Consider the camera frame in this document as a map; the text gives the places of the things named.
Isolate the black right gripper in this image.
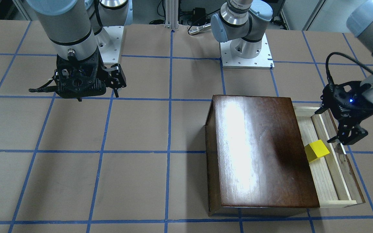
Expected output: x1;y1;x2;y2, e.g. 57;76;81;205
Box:
54;53;127;98

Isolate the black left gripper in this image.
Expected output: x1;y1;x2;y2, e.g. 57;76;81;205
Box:
315;81;373;145

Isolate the yellow block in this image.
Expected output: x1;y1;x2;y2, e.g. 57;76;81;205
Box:
304;139;330;163

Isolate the light wood drawer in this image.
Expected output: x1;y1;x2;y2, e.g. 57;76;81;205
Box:
294;106;366;208

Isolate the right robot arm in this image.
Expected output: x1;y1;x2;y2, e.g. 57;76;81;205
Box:
27;0;133;101

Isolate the dark wooden drawer cabinet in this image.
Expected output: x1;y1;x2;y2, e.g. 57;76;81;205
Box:
205;95;320;217

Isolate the silver cylinder connector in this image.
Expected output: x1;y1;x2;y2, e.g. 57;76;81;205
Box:
188;23;211;36

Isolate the black power box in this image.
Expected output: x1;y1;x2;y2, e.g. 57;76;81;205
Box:
191;7;206;22

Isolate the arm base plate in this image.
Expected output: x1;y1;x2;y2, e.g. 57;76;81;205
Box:
95;26;124;65
220;34;275;69

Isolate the aluminium frame post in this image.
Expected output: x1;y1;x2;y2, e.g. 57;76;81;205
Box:
163;0;179;31

